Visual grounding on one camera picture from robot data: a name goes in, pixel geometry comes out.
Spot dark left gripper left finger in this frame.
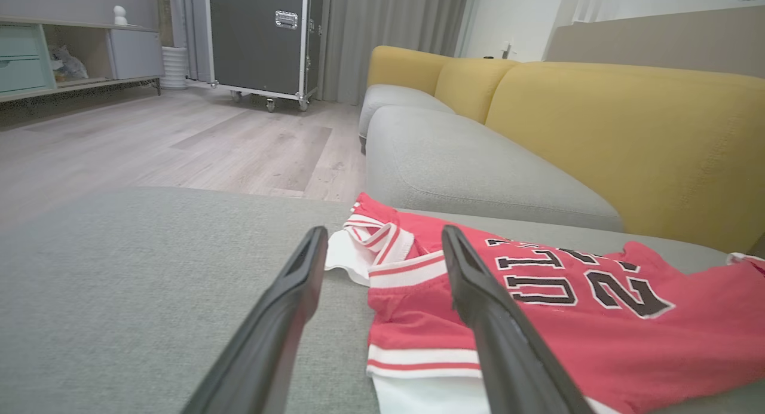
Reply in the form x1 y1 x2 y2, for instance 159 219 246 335
182 225 329 414

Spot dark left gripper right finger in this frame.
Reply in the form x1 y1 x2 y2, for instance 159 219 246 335
441 224 596 414

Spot red basketball jersey black numerals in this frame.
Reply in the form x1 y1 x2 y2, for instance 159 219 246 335
325 192 765 414

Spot large grey sofa ottoman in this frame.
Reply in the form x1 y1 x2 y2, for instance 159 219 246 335
0 186 765 414

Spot grey sofa seat cushion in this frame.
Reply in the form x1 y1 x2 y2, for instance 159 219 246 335
359 84 456 155
365 105 625 233

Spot yellow sofa back cushion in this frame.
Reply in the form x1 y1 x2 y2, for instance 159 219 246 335
485 62 765 254
366 45 453 97
434 57 518 125

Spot white ribbed bin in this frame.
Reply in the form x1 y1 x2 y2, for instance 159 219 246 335
160 46 189 91

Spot black wheeled flight case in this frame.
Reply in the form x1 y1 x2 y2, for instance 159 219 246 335
206 0 327 113

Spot low cabinet teal drawers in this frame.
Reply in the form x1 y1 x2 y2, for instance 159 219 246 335
0 16 166 105

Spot grey toy in cabinet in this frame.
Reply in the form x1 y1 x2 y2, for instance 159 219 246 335
48 45 90 83

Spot beige upholstered panel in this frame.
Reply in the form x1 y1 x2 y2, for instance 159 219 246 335
544 6 765 80

